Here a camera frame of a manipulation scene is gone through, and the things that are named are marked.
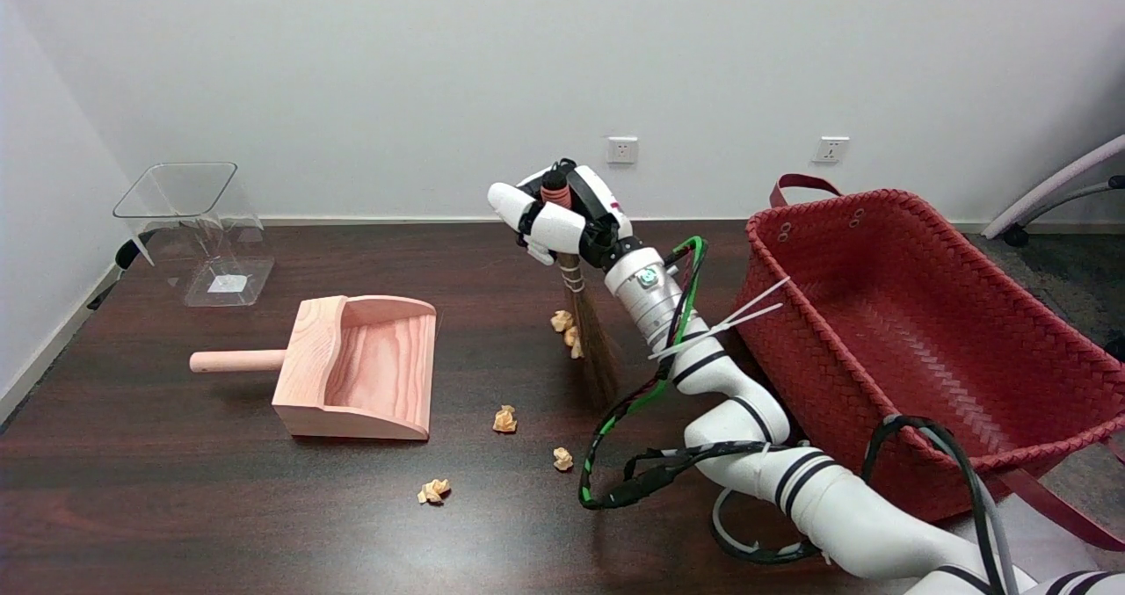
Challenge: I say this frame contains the black grey cable loop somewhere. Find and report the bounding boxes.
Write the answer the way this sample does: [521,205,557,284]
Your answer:
[861,415,1022,595]

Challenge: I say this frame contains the white zip tie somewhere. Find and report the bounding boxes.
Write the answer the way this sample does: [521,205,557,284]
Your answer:
[649,303,785,360]
[703,277,790,334]

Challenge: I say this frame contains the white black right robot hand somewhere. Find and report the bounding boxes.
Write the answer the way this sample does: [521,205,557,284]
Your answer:
[488,158,642,271]

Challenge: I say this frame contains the pink wooden dustpan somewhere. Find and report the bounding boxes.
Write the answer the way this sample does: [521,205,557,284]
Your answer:
[189,294,438,442]

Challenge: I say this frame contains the black white hose loop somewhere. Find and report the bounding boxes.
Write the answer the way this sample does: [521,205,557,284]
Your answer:
[710,488,827,566]

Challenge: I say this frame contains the green black cable bundle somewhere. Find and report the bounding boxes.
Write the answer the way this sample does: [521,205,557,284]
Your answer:
[577,236,801,511]

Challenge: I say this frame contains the office chair base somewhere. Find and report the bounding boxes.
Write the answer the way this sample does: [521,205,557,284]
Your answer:
[983,134,1125,246]

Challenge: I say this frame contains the red woven basket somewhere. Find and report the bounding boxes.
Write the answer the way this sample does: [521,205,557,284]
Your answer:
[731,173,1125,552]

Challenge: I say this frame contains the brown straw hand broom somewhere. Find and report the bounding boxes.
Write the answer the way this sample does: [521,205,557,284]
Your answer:
[541,166,621,407]

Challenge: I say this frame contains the clear plastic container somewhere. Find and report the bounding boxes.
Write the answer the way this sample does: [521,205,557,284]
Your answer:
[112,162,275,308]

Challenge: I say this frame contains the black table clamp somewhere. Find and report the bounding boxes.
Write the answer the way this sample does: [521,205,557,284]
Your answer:
[86,229,161,311]

